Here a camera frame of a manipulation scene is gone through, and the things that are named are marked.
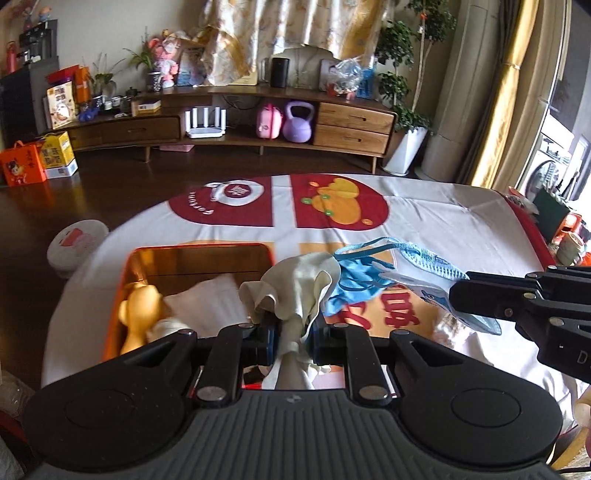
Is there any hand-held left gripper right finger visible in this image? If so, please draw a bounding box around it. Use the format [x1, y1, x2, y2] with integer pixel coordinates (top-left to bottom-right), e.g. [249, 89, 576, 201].
[308, 318, 468, 403]

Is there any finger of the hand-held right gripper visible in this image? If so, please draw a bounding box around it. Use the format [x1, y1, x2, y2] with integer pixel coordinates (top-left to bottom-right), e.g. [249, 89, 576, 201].
[466, 265, 591, 291]
[449, 278, 556, 327]

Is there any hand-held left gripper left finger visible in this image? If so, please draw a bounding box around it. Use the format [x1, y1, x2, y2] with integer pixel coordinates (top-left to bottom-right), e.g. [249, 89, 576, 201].
[122, 318, 281, 403]

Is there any white cloth glove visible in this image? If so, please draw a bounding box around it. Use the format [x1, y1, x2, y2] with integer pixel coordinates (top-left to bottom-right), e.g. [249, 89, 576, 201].
[239, 253, 342, 391]

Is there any blue cloth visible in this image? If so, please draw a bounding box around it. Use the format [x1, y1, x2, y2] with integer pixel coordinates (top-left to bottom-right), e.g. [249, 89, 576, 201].
[322, 256, 399, 320]

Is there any red tin box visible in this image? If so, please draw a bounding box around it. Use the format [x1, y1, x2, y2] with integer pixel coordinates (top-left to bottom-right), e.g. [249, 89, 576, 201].
[102, 242, 278, 391]

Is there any yellow plush toy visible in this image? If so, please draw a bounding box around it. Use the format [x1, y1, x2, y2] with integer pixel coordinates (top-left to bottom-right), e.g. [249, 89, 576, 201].
[117, 282, 165, 355]

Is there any pale ceramic jar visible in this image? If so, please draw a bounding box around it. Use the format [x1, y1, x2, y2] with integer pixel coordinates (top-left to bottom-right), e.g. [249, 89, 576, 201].
[556, 231, 585, 267]

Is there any dark green bag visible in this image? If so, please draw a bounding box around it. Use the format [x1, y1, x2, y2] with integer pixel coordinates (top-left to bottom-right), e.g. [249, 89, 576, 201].
[532, 188, 572, 244]

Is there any white red printed tablecloth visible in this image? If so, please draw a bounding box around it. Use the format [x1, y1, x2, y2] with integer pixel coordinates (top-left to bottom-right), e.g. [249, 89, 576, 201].
[41, 173, 583, 418]

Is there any white lace cloth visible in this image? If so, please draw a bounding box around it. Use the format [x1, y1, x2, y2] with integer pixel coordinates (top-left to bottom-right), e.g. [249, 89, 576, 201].
[148, 316, 195, 343]

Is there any washing machine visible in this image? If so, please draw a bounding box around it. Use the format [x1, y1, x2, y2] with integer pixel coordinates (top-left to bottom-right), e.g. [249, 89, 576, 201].
[517, 134, 579, 200]

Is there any white planter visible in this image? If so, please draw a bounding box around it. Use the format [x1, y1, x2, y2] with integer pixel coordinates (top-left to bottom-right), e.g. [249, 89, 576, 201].
[382, 127, 430, 177]

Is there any yellow curtain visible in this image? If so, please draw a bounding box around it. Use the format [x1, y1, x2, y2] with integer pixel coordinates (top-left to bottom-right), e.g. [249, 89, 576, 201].
[466, 0, 574, 191]

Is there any wooden cabinet drawer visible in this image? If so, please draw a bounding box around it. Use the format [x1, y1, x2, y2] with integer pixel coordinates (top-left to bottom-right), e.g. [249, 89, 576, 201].
[312, 124, 391, 156]
[102, 116, 181, 145]
[318, 102, 397, 136]

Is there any purple kettlebell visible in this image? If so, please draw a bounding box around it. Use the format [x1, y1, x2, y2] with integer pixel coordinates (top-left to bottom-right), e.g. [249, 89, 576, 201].
[283, 100, 316, 143]

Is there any white router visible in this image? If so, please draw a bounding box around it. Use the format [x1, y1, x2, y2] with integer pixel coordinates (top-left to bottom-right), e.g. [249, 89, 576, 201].
[185, 106, 227, 140]

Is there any pink toy case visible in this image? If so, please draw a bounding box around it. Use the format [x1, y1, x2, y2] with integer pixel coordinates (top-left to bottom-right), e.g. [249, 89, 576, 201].
[256, 102, 284, 140]

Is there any wooden media cabinet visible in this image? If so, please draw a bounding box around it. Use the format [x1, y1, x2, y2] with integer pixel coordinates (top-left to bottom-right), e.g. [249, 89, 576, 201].
[46, 85, 399, 169]

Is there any clear plastic bag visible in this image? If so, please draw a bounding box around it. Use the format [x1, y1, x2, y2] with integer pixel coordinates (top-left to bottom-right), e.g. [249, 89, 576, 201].
[325, 55, 366, 98]

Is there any black cylinder speaker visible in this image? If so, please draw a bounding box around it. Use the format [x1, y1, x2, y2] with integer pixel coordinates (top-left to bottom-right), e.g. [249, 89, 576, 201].
[270, 56, 291, 89]

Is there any tall potted tree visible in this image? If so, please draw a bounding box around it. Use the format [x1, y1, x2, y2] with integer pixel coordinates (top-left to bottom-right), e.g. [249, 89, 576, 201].
[374, 0, 459, 136]

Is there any yellow white carton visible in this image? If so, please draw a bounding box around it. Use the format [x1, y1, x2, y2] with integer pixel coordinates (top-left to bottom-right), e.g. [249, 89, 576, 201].
[37, 131, 79, 180]

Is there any blue picture book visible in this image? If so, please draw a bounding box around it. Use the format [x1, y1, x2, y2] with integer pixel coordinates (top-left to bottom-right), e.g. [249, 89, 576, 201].
[175, 48, 206, 88]

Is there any green plant in dark pot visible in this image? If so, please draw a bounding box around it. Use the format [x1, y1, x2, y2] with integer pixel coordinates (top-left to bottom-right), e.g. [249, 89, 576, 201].
[122, 28, 163, 92]

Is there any pink doll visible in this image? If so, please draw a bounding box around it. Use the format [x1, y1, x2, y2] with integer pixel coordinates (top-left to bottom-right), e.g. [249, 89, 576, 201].
[152, 30, 186, 89]

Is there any orange gift box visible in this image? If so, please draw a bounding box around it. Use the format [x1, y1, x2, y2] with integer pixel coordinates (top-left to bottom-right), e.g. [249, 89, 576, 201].
[0, 141, 48, 187]

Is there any small leafy potted plant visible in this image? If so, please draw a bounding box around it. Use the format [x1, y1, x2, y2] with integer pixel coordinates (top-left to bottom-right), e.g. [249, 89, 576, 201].
[90, 53, 119, 100]

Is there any yellow printed snack bag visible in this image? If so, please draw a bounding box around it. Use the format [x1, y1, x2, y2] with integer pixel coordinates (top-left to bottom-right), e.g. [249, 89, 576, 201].
[45, 80, 77, 130]

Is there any orange gift bag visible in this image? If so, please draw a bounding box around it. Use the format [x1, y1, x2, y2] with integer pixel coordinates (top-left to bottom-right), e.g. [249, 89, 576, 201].
[48, 65, 93, 107]

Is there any floral cloth cover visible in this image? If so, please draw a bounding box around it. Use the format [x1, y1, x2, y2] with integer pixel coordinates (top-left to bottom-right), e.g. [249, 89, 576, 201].
[198, 0, 394, 86]

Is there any black cabinet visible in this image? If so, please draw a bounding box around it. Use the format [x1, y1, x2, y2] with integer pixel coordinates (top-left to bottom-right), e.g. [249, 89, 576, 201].
[0, 55, 61, 140]

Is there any black coffee machine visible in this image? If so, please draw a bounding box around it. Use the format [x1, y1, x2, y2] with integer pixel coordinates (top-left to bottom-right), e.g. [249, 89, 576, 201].
[18, 18, 59, 64]

